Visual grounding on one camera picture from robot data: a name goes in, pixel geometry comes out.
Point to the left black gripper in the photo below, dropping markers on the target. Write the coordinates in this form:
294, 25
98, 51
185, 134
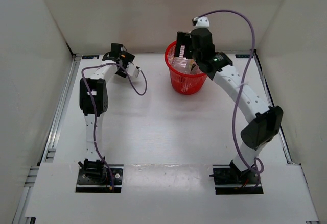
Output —
128, 57

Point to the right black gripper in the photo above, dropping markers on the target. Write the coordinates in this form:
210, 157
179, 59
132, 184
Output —
183, 39

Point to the tall clear fruit-label bottle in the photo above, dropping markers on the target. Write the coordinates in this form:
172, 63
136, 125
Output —
184, 65

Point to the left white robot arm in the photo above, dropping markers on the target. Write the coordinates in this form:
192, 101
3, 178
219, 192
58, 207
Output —
93, 101

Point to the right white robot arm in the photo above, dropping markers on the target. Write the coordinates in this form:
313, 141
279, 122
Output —
263, 120

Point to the red mesh plastic bin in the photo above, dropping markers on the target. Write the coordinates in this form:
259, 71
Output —
186, 84

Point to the left blue table sticker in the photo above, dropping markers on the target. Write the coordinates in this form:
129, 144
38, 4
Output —
90, 57

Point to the blue table sticker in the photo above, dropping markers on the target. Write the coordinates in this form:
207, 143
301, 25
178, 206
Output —
90, 57
243, 56

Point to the right blue table sticker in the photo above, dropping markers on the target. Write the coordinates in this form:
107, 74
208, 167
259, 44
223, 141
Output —
243, 56

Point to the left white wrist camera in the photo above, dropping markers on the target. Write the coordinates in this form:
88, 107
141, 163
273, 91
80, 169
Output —
132, 70

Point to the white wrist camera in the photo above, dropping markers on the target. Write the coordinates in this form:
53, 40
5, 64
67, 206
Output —
132, 70
200, 22

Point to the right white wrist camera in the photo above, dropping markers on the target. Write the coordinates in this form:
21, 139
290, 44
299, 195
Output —
200, 22

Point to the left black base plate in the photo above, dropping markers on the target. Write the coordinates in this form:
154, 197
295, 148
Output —
85, 184

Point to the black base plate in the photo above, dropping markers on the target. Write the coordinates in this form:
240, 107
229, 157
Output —
85, 184
228, 182

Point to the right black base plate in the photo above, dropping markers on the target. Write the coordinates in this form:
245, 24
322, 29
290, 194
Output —
228, 182

